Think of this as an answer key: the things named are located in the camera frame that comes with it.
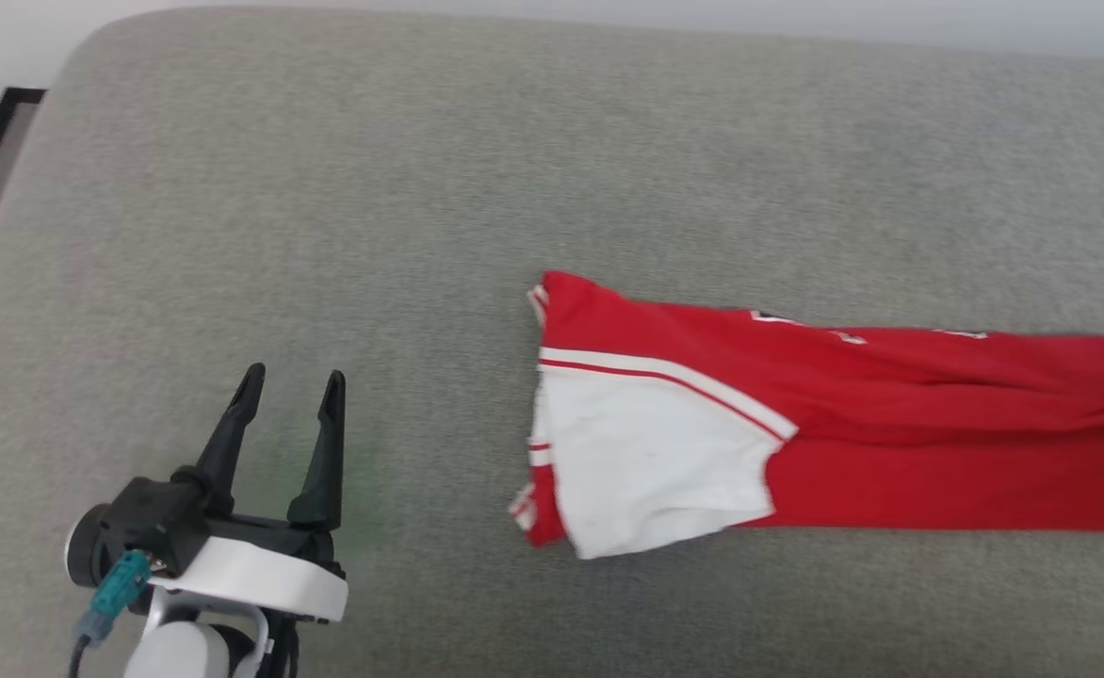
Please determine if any teal left camera connector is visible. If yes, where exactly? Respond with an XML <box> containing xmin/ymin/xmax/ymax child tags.
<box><xmin>75</xmin><ymin>550</ymin><xmax>154</xmax><ymax>644</ymax></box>

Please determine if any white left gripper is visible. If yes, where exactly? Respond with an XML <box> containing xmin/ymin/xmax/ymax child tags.
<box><xmin>150</xmin><ymin>363</ymin><xmax>350</xmax><ymax>625</ymax></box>

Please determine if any red and white basketball jersey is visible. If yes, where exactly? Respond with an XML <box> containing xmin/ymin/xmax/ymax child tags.
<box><xmin>510</xmin><ymin>270</ymin><xmax>1104</xmax><ymax>561</ymax></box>

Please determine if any grey fabric sofa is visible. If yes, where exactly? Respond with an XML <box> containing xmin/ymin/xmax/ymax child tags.
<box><xmin>0</xmin><ymin>5</ymin><xmax>1104</xmax><ymax>678</ymax></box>

